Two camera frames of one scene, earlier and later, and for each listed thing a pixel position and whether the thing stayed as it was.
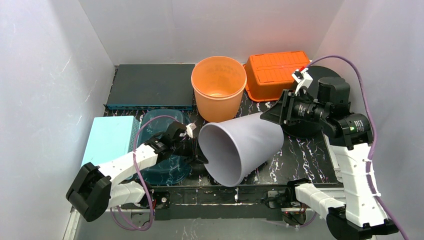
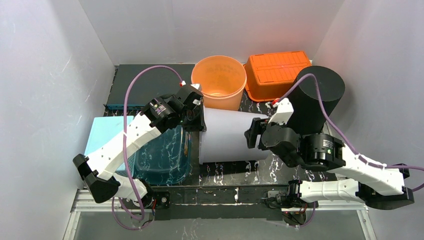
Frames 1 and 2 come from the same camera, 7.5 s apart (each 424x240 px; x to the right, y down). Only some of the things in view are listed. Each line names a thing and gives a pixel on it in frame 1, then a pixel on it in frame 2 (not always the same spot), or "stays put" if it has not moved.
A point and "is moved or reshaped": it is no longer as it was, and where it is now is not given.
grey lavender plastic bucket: [232, 147] is moved or reshaped
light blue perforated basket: [110, 136] stays put
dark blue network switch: [153, 86] stays put
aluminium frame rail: [71, 229] stays put
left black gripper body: [180, 142] -> [201, 117]
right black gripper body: [284, 108] -> [260, 134]
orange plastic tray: [266, 76] stays put
